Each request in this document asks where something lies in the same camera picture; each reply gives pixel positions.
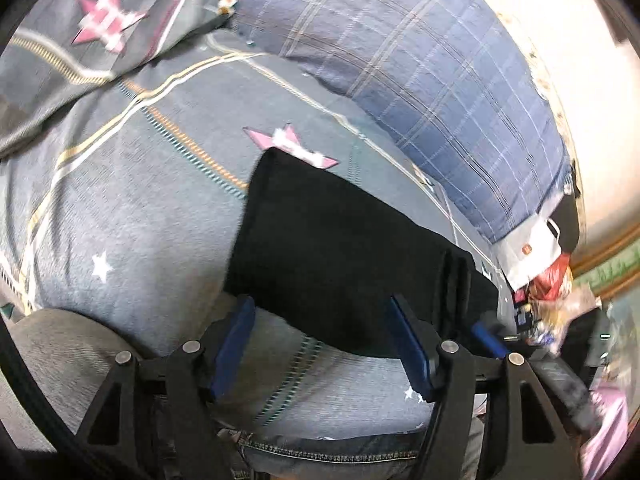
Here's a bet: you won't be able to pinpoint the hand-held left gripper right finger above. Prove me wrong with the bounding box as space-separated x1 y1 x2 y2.
389 294 583 480

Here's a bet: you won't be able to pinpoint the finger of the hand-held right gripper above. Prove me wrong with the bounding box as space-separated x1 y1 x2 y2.
471 323 512 359

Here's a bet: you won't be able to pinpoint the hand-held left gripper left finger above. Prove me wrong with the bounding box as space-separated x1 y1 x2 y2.
75 294 257 480

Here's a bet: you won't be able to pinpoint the black pants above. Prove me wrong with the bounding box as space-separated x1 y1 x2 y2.
223 149 501 361

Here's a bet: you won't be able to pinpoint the pink cloth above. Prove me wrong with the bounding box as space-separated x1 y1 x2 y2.
579 379 632 480

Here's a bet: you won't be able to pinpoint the red plastic bag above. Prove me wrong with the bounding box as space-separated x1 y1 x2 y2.
526 252 574 305

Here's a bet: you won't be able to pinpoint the white paper bag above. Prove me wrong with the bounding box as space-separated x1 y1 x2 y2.
496 209 564 293

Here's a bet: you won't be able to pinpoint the black bag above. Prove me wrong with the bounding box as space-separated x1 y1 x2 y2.
549 192 582 257

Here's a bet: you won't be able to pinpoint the person's blue jeans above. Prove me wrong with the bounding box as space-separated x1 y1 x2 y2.
215 417 487 480

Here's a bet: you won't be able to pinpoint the grey cloth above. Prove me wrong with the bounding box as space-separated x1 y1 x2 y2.
0 306 153 455

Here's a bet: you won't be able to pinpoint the blue plaid pillow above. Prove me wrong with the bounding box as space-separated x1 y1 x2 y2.
232 0 576 246

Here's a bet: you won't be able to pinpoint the grey star-patterned quilt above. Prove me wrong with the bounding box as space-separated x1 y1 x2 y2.
0 0 237 158

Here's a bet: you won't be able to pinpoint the black cable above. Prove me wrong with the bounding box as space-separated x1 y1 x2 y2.
0 327 86 448

